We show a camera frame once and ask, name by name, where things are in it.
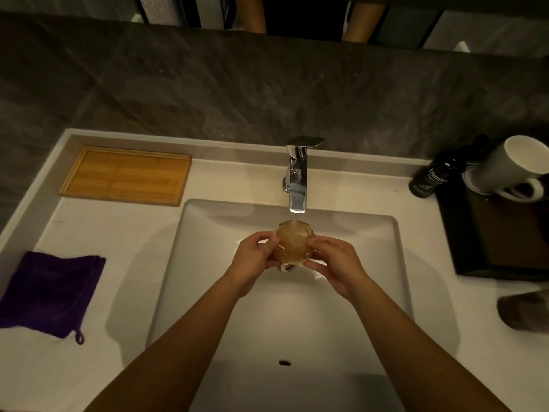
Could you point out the chrome faucet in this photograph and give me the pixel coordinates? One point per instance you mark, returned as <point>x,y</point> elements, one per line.
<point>299,175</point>

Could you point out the person's right hand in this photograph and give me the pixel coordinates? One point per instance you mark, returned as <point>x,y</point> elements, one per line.
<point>341,270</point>

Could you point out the person's right forearm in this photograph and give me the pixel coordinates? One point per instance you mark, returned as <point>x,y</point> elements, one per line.
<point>411,356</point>

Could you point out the person's left forearm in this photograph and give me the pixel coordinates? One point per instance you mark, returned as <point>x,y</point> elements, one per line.
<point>180,351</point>

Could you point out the person's left hand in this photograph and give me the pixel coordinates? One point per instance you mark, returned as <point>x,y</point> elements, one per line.
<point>248,263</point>

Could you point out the person's left thumb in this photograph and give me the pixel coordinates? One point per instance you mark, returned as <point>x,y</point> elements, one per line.
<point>272,260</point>

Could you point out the white sink basin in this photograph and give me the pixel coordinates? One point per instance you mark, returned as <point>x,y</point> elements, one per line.
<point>296,321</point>

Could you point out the dark pump bottle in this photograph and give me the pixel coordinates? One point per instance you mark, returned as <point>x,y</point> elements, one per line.
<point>433,178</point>

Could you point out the bamboo wooden tray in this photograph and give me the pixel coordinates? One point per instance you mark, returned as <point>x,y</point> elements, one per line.
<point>126,175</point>

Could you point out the person's right thumb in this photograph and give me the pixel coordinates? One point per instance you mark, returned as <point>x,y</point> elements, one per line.
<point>314,266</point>

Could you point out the clear drinking glass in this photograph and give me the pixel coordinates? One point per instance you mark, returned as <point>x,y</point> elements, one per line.
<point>294,242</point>

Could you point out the black rectangular tray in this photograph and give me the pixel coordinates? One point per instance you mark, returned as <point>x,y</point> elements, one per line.
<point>502,235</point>

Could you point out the purple wash cloth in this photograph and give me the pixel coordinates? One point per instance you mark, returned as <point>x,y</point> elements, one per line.
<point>47,291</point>

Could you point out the grey folded cloth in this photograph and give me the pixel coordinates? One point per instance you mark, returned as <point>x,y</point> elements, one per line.
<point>525,311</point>

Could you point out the white ceramic mug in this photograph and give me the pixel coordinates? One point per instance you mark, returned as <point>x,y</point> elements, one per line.
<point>502,167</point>

